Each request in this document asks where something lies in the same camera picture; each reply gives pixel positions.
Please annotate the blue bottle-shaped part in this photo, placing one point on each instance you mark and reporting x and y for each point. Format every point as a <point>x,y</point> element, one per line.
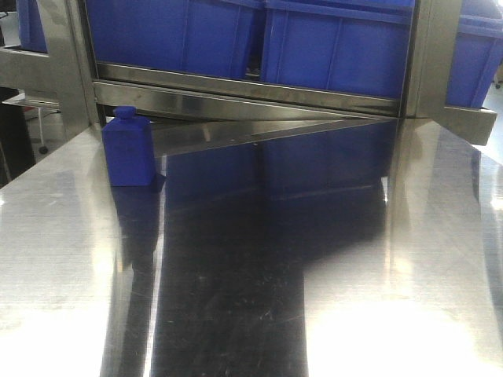
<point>128,146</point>

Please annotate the blue plastic bin left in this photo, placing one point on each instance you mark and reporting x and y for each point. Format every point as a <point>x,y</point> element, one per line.
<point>202,37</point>

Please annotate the blue plastic bin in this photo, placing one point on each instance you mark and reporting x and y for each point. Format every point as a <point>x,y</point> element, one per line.
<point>357,47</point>
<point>202,37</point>

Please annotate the blue plastic bin right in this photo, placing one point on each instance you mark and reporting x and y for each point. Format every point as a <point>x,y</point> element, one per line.
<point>357,47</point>

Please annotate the blue bin far right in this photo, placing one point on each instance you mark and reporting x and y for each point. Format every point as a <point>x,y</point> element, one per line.
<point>477,53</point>

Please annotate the blue bin far left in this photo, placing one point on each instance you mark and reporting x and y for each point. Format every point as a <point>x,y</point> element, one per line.
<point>30,26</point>

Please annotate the stainless steel shelf frame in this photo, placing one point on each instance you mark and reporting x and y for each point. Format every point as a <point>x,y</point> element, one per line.
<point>69,78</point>

